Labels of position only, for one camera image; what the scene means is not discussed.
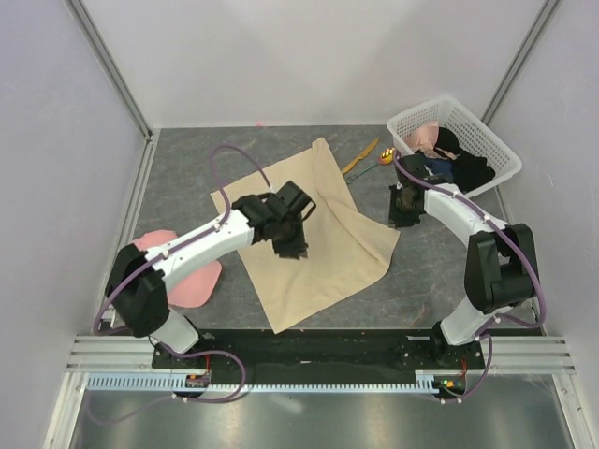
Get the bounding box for beige cloth napkin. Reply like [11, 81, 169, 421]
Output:
[201, 138, 400, 332]

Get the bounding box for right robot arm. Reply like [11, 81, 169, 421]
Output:
[389, 154, 547, 369]

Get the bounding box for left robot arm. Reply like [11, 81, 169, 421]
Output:
[105, 181, 316, 368]

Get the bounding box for navy cloth in basket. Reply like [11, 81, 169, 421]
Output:
[416, 152, 454, 183]

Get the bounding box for yellow plastic knife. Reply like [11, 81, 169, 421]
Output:
[341, 138, 380, 175]

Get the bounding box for pink cloth in basket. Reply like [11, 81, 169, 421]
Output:
[404, 121, 439, 153]

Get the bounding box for black clothes in basket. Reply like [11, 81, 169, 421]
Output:
[434, 127, 495, 193]

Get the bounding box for white plastic basket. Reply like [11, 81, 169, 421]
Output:
[387, 96, 522, 197]

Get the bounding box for pink baseball cap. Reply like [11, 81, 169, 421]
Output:
[132, 229, 223, 309]

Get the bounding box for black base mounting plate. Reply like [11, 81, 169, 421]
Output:
[153, 328, 485, 373]

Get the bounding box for colourful spoon green handle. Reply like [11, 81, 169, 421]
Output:
[345, 147, 396, 184]

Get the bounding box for white slotted cable duct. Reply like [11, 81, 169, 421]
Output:
[87, 371, 464, 395]

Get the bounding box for aluminium front rail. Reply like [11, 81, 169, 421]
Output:
[67, 329, 575, 374]

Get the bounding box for right aluminium frame post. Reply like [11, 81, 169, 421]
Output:
[481, 0, 562, 125]

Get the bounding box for aluminium frame post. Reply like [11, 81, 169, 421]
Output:
[481, 0, 562, 125]
[65, 0, 153, 141]

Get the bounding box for left aluminium frame post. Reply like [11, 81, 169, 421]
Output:
[65, 0, 153, 141]

